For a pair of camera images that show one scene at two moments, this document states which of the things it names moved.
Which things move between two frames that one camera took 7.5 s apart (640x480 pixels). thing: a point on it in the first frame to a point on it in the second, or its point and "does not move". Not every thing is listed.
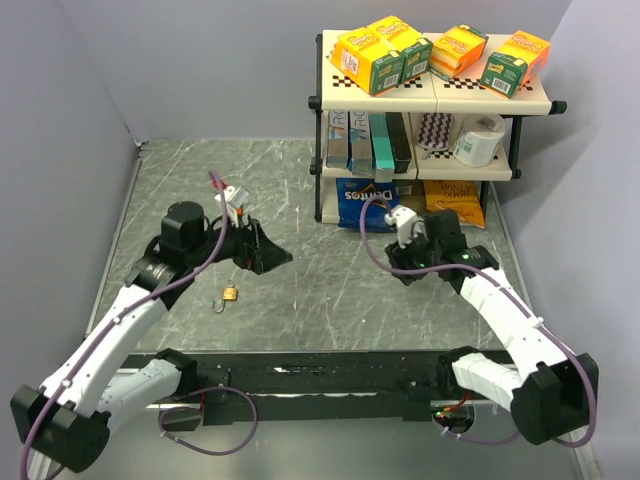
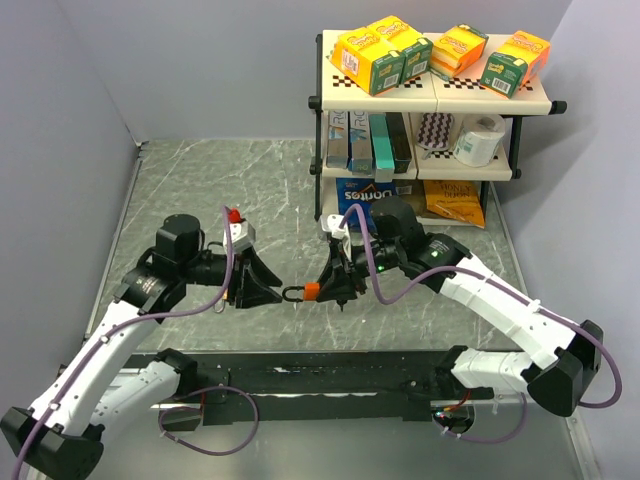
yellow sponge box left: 368,59 does not move
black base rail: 320,385 does not move
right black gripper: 399,258 to 333,284
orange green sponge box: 504,74 does not move
